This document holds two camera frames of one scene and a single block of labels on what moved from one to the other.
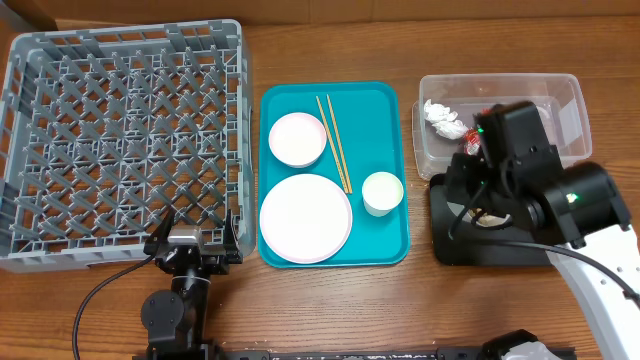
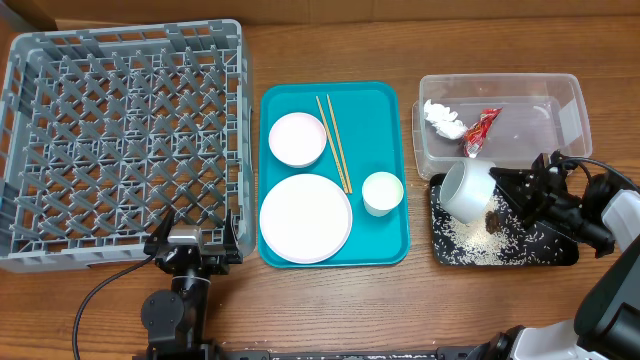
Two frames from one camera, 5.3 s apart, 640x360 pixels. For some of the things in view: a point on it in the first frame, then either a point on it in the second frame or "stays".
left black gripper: (234, 254) stays
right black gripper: (463, 167) → (542, 195)
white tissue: (444, 120) stays
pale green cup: (381, 193) stays
